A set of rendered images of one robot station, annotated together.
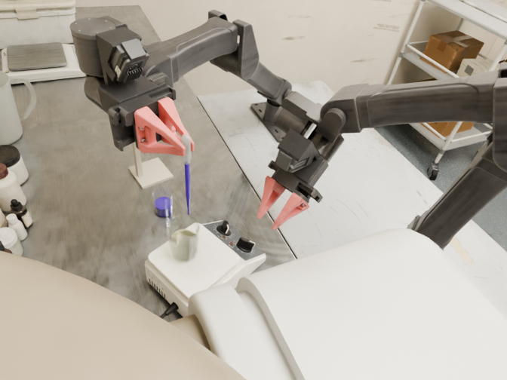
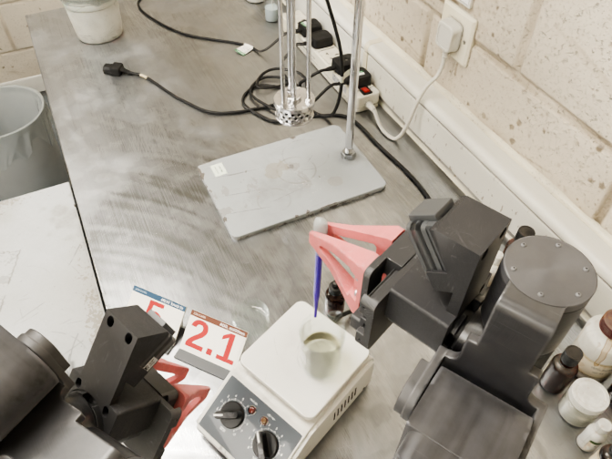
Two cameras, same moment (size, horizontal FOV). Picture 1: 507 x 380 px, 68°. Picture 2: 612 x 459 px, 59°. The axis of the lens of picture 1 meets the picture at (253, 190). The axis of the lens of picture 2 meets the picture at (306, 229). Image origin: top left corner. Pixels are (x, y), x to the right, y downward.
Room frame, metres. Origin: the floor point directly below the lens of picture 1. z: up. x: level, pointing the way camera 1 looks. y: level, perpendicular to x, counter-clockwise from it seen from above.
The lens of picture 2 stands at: (0.71, 0.12, 1.59)
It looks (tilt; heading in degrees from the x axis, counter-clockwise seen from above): 48 degrees down; 186
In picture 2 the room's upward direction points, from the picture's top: straight up
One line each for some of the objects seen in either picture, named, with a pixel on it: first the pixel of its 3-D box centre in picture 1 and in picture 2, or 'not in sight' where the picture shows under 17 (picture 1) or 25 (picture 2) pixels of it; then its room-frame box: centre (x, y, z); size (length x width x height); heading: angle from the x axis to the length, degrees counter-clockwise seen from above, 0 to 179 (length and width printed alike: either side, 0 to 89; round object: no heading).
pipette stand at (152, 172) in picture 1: (149, 153); not in sight; (0.66, 0.25, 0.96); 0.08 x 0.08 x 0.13; 44
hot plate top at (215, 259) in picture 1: (195, 258); (304, 356); (0.38, 0.08, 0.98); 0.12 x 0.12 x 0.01; 55
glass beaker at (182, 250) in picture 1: (182, 240); (323, 344); (0.38, 0.10, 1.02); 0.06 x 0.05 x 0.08; 146
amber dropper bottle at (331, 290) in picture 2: not in sight; (335, 295); (0.25, 0.11, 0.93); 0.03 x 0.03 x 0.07
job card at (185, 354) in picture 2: not in sight; (210, 344); (0.34, -0.05, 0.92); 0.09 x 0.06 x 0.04; 71
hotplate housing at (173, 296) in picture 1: (204, 264); (291, 387); (0.40, 0.07, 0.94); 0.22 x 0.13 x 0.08; 145
